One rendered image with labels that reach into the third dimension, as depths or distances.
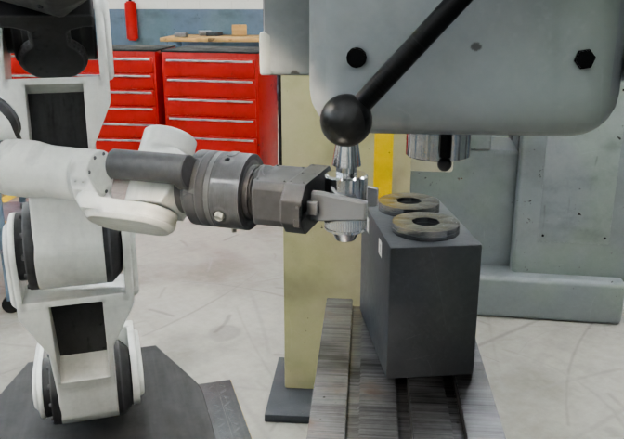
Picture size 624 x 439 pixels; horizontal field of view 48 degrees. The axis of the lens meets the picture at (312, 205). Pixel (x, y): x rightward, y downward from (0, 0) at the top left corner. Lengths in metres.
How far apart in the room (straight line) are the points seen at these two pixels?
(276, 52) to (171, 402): 1.16
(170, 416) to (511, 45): 1.23
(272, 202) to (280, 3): 0.30
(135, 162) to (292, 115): 1.52
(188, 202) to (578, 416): 2.09
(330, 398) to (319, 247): 1.50
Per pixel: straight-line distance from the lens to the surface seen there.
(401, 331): 0.94
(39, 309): 1.22
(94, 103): 1.14
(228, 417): 1.82
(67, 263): 1.16
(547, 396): 2.78
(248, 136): 5.16
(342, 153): 0.75
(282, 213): 0.74
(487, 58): 0.43
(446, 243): 0.92
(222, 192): 0.78
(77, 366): 1.37
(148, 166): 0.79
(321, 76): 0.43
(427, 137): 0.51
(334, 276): 2.43
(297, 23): 0.51
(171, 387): 1.63
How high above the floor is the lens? 1.40
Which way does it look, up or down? 17 degrees down
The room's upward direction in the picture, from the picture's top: straight up
